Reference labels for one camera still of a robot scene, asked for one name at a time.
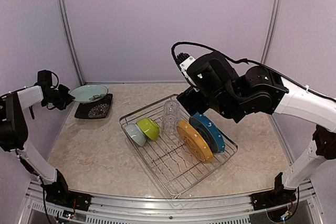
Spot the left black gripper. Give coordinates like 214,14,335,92
43,83,74,110

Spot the light teal round plate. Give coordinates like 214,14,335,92
69,84,108,103

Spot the black floral square plate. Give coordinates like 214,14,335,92
75,93,113,119

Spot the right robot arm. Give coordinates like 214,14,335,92
174,51,335,205

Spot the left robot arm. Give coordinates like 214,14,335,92
1,85,75,186

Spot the clear glass far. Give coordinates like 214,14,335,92
163,100,180,118

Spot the clear glass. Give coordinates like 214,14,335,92
163,100,180,118
162,115,177,136

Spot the blue polka dot plate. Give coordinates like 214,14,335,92
188,113,226,154

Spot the clear glass near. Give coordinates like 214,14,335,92
162,115,177,136

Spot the yellow polka dot plate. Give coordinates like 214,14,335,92
176,120,214,163

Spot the green bowl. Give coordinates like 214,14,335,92
136,118,160,141

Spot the grey striped bowl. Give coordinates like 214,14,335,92
124,123,146,147

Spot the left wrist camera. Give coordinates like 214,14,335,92
37,70,59,89

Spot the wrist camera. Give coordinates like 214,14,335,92
37,70,59,89
176,52,197,89

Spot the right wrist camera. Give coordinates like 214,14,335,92
176,52,197,89

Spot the metal wire dish rack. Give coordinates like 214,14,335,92
119,94,238,198

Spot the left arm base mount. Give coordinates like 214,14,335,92
41,169,92,211

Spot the right frame post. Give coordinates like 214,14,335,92
261,0,281,64

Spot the frame post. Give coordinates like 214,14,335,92
261,0,281,64
57,0,86,86

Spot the aluminium front rail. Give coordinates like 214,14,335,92
25,179,323,224

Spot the left frame post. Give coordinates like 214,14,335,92
57,0,86,86

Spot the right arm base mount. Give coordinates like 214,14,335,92
250,172,297,211

